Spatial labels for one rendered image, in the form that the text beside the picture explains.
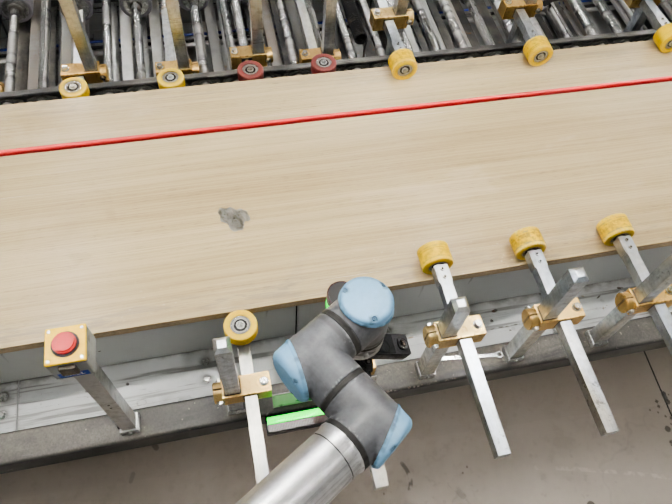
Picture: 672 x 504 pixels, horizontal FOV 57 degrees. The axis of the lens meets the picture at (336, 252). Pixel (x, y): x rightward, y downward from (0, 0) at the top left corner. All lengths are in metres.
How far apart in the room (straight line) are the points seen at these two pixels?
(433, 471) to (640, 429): 0.82
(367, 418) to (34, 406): 1.11
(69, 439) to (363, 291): 0.94
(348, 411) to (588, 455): 1.71
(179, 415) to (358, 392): 0.78
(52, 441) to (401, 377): 0.88
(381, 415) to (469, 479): 1.47
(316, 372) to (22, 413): 1.05
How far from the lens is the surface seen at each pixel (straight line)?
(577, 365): 1.52
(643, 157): 2.04
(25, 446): 1.71
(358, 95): 1.92
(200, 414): 1.63
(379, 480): 1.43
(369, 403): 0.93
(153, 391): 1.75
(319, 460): 0.89
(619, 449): 2.61
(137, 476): 2.35
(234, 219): 1.61
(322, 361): 0.94
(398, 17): 2.10
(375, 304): 0.98
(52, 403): 1.81
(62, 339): 1.17
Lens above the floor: 2.25
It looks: 59 degrees down
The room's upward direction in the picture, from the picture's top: 7 degrees clockwise
